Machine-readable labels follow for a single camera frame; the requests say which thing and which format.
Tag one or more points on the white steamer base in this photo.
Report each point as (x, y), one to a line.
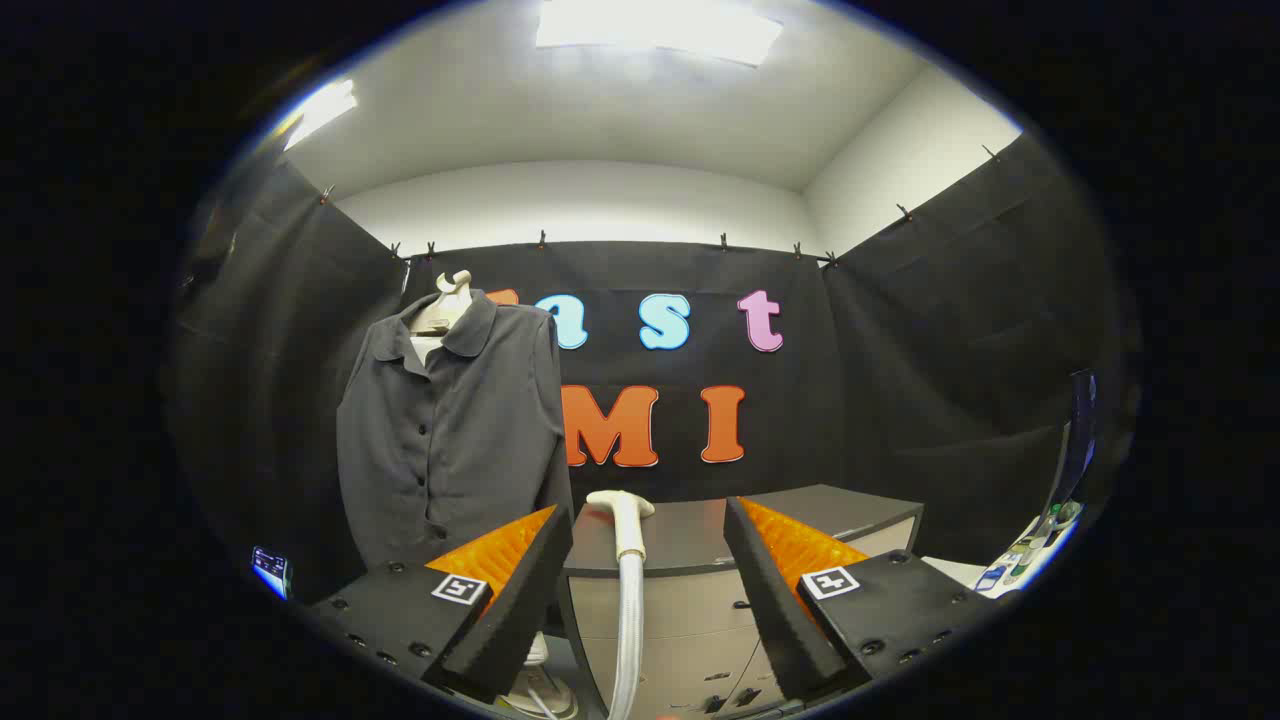
(545, 695)

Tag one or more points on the pile of small colourful items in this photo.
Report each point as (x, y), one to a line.
(1030, 555)

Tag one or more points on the beige garment hanger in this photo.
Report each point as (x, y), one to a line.
(445, 310)

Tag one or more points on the white side table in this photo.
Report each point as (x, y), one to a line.
(950, 572)

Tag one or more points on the small ceiling light panel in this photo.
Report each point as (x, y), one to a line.
(322, 108)

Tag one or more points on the dark grey button shirt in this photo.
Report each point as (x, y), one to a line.
(460, 440)

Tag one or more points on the row of backdrop clips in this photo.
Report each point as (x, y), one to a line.
(541, 238)

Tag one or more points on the white ironing board pad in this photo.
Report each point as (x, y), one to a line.
(425, 347)

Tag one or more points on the grey drawer cabinet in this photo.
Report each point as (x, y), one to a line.
(680, 610)

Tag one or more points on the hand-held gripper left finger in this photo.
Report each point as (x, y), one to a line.
(520, 610)

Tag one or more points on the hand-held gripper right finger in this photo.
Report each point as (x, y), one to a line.
(775, 610)

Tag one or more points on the small lit screen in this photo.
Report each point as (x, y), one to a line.
(270, 572)

